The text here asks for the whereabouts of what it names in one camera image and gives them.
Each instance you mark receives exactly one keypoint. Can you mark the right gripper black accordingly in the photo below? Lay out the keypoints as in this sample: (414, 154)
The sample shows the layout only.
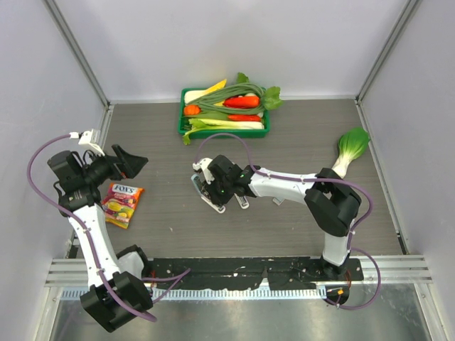
(215, 198)

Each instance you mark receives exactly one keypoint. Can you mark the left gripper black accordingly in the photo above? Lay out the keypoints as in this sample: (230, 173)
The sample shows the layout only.
(130, 164)

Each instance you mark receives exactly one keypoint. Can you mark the white stapler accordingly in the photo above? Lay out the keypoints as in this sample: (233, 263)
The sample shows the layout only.
(243, 202)

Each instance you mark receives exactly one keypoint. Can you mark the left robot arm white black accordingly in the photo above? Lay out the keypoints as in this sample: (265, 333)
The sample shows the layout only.
(116, 292)

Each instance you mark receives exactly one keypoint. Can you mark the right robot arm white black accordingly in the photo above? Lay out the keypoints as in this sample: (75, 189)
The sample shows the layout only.
(333, 204)

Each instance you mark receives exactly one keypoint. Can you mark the colourful candy bag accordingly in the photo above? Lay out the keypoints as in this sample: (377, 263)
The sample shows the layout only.
(120, 204)

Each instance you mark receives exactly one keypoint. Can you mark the green plastic tray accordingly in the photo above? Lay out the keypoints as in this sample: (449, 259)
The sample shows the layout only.
(183, 126)

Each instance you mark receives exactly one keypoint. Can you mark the fake leek white green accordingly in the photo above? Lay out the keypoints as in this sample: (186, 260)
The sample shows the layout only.
(215, 124)

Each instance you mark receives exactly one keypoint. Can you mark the fake small red chili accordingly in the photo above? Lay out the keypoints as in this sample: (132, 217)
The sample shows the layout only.
(239, 117)

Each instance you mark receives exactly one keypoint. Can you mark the fake orange carrot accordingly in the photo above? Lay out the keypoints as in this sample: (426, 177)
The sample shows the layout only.
(191, 110)

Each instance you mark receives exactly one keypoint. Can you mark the fake red pepper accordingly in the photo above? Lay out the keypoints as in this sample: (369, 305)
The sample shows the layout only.
(244, 102)

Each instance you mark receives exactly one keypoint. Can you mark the fake green lettuce leaf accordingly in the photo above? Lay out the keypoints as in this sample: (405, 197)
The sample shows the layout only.
(270, 98)

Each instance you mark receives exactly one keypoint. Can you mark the fake green long beans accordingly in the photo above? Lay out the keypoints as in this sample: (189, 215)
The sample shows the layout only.
(208, 101)

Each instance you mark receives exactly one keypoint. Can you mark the fake yellow corn leaf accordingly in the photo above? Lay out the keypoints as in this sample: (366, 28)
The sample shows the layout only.
(218, 86)

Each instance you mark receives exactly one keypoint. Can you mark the fake bok choy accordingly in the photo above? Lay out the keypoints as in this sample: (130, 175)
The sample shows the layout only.
(351, 146)

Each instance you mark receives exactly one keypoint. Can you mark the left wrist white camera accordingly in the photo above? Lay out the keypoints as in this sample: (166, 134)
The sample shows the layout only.
(89, 141)

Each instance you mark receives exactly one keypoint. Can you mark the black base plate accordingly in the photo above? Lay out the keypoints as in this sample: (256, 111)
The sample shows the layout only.
(240, 274)

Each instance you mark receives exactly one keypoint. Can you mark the slotted cable duct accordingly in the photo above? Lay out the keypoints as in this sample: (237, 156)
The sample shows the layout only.
(261, 293)

